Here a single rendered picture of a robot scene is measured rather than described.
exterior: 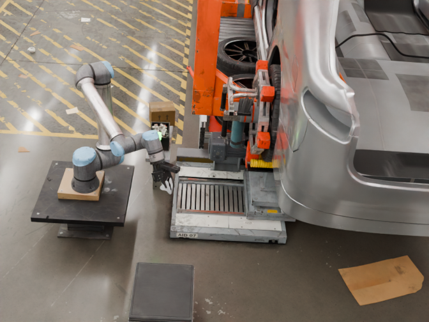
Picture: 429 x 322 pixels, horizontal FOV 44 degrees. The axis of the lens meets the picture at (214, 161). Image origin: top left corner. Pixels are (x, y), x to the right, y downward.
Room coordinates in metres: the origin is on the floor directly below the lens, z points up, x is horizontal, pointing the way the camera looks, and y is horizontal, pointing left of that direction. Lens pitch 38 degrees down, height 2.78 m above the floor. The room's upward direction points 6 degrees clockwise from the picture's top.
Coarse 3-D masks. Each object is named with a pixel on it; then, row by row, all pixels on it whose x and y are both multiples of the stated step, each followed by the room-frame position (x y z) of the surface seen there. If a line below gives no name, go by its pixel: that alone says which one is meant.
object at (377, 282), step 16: (352, 272) 2.46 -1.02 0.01; (368, 272) 2.48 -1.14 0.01; (384, 272) 2.49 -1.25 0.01; (400, 272) 2.51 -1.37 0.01; (416, 272) 2.50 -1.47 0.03; (352, 288) 2.32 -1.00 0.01; (368, 288) 2.34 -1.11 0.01; (384, 288) 2.35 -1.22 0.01; (400, 288) 2.36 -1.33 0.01; (416, 288) 2.38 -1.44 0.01
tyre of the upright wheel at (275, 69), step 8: (272, 72) 3.09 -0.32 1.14; (280, 72) 3.03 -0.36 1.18; (280, 80) 2.95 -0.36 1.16; (280, 88) 2.90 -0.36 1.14; (272, 120) 2.80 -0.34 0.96; (272, 128) 2.76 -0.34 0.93; (272, 136) 2.73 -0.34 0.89; (272, 144) 2.73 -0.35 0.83; (264, 152) 2.88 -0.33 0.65; (272, 152) 2.73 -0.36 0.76; (264, 160) 2.85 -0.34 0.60
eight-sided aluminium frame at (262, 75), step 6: (258, 72) 3.13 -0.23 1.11; (264, 72) 3.13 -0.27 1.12; (258, 78) 3.18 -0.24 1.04; (264, 78) 3.11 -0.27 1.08; (264, 84) 2.96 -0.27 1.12; (270, 84) 2.96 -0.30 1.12; (264, 120) 2.78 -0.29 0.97; (258, 126) 2.79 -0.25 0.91; (264, 126) 2.80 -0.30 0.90; (252, 132) 3.14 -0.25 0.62; (252, 138) 3.07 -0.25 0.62; (252, 144) 2.99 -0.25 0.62; (252, 150) 2.88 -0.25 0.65; (258, 150) 2.79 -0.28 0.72
